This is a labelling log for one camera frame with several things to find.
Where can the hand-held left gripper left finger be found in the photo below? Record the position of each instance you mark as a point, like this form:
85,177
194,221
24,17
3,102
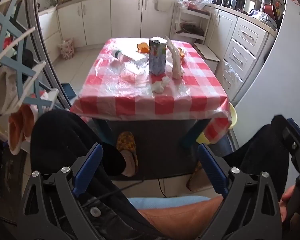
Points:
88,169

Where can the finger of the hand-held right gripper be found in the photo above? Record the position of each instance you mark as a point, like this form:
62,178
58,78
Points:
288,140
295,125

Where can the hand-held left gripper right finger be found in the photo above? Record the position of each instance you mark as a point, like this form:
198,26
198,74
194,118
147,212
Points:
212,169

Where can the white paper towel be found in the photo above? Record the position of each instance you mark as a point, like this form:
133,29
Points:
176,60

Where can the person's right forearm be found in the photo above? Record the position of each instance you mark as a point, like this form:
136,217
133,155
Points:
180,212

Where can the person's right hand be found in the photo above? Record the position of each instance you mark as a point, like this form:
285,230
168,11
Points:
287,197

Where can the yellow patterned slipper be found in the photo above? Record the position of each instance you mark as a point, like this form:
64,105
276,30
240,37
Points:
127,145
193,177

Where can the person's left leg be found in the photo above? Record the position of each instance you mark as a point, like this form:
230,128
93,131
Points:
65,140

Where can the blue-legged table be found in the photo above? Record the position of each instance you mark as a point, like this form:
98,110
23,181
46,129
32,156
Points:
190,135

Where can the white refrigerator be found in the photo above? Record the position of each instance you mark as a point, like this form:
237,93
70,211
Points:
277,80

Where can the light blue cloth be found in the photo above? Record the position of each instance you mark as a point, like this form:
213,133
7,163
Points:
165,200

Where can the orange slippers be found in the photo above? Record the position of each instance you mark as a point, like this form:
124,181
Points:
20,127

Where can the blue dustpan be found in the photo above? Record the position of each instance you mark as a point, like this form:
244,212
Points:
69,91

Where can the red checkered tablecloth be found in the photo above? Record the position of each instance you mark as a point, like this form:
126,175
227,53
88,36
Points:
130,97

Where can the white drawer cabinet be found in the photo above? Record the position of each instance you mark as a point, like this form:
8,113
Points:
245,45

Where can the crumpled white tissue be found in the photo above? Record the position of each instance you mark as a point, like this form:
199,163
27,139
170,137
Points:
160,85

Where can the blue foil bag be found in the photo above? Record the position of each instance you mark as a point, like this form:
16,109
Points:
262,17

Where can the white step stool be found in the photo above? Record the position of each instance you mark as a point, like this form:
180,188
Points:
207,53

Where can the white slipper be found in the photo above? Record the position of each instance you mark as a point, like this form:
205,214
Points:
3,90

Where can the red pot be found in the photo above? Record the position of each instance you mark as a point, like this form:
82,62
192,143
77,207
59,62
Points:
271,11

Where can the clear plastic bottle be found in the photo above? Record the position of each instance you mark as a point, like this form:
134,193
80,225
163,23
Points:
126,58

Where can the small orange peel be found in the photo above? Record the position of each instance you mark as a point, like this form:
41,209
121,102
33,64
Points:
182,55

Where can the floral waste basket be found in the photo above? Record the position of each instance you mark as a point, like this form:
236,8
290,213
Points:
66,49

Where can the white paper sheet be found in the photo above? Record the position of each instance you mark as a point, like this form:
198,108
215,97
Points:
137,55

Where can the blue juice carton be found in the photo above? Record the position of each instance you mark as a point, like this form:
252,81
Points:
157,57

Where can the blue and white shoe rack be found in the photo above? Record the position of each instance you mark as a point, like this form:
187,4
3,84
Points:
20,62

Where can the white electric kettle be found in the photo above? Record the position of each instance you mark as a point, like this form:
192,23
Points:
251,3

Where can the cup-shaped orange peel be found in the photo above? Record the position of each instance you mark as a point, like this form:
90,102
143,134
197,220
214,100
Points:
142,47

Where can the black frying pan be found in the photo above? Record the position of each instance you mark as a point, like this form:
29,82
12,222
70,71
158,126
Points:
191,29

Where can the white storage rack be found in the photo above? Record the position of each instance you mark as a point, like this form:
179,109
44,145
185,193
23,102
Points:
202,17

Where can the white base cabinets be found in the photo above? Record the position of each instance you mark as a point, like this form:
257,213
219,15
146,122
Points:
125,17

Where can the clear plastic bags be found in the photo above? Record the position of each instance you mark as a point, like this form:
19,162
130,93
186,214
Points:
197,2

